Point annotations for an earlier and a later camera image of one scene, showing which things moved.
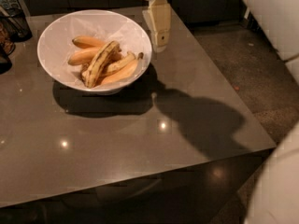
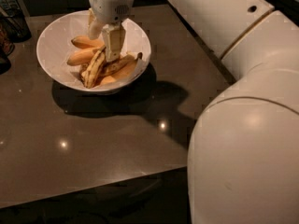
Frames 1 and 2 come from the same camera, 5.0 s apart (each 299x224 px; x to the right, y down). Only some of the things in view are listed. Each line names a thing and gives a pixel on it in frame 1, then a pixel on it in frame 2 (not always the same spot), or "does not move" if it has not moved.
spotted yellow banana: (100, 60) does not move
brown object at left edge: (7, 49) does not move
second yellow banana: (86, 55) does not move
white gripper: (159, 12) → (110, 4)
